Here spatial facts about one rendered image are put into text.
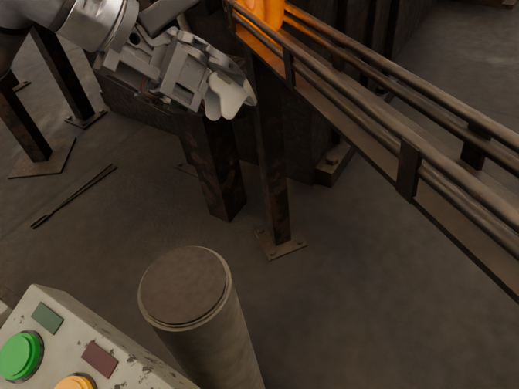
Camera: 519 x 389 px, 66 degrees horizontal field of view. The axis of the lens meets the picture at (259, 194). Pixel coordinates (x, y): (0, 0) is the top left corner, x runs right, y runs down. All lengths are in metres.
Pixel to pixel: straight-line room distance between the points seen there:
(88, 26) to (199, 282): 0.31
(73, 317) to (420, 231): 0.99
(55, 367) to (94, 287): 0.82
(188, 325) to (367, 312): 0.65
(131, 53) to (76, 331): 0.29
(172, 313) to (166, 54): 0.30
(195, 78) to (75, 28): 0.13
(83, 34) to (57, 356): 0.31
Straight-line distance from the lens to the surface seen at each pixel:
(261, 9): 0.66
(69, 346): 0.42
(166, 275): 0.53
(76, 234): 1.38
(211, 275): 0.51
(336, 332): 1.03
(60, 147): 1.74
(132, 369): 0.38
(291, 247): 1.14
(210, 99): 0.56
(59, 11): 0.45
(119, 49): 0.47
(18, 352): 0.44
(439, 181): 0.34
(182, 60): 0.48
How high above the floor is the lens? 0.95
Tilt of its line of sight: 48 degrees down
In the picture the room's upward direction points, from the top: 9 degrees counter-clockwise
